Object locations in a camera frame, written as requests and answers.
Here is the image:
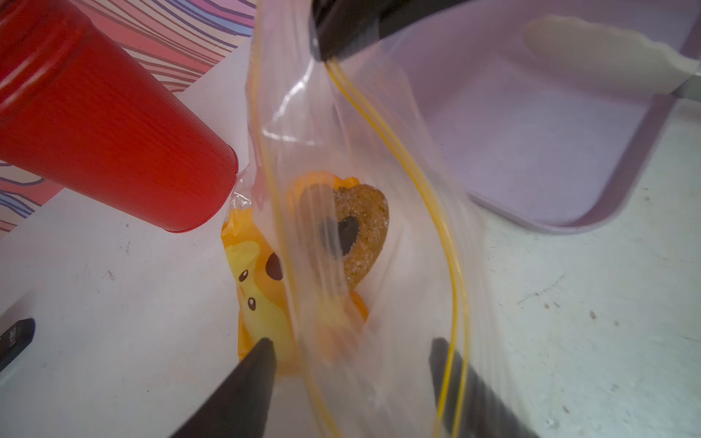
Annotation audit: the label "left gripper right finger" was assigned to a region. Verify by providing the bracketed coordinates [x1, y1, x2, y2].
[428, 338, 539, 438]

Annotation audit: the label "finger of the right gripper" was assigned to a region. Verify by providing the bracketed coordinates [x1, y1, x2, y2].
[310, 0, 467, 62]

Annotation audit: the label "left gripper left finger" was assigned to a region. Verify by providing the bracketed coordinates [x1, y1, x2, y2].
[173, 338, 277, 438]

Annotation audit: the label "heart shaped chocolate cookie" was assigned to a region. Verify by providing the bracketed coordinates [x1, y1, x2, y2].
[322, 184, 390, 289]

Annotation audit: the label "clear bag with yellow lion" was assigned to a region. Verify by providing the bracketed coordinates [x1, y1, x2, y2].
[221, 1, 532, 437]

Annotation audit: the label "steel tongs with silicone tips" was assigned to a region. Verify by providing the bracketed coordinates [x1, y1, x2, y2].
[523, 15, 700, 102]

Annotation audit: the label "lilac plastic tray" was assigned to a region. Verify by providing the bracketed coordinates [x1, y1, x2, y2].
[381, 1, 700, 235]

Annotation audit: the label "red cylindrical cup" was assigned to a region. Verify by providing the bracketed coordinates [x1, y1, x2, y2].
[1, 1, 238, 233]

